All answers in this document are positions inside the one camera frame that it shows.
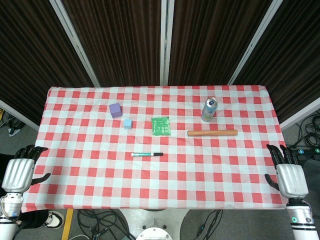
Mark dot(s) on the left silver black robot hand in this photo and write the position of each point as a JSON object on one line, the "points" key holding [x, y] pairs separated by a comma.
{"points": [[18, 175]]}

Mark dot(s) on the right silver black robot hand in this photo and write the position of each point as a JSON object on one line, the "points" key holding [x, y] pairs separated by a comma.
{"points": [[291, 178]]}

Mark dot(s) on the green white marker body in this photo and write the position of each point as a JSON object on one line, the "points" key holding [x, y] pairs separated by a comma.
{"points": [[142, 154]]}

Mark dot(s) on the black marker cap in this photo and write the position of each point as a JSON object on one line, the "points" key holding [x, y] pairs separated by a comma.
{"points": [[158, 154]]}

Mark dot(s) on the black power strip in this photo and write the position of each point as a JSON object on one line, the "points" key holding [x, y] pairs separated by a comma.
{"points": [[310, 151]]}

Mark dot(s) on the black white sneaker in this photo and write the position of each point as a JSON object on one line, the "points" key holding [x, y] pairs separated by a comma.
{"points": [[55, 220]]}

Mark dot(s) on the yellow floor tape strip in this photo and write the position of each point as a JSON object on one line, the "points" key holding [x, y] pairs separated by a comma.
{"points": [[67, 225]]}

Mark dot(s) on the wooden rolling pin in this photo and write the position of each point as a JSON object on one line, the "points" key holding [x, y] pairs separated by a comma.
{"points": [[212, 133]]}

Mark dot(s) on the light blue drink can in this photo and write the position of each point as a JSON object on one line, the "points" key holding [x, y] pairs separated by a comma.
{"points": [[209, 111]]}

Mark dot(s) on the dark brown partition panel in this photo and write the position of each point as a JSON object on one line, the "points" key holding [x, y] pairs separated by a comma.
{"points": [[292, 62], [120, 42], [212, 42], [30, 62]]}

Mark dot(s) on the purple cube block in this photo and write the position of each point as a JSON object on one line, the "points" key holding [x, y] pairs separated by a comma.
{"points": [[115, 110]]}

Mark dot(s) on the light blue cube block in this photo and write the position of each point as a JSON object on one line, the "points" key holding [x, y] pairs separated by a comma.
{"points": [[128, 124]]}

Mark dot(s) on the red white checkered tablecloth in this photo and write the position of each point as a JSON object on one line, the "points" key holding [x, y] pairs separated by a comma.
{"points": [[160, 180]]}

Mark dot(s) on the green sachet packet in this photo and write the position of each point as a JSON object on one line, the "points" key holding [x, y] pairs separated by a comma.
{"points": [[161, 126]]}

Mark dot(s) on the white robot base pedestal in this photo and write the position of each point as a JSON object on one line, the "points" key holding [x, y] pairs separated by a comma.
{"points": [[153, 222]]}

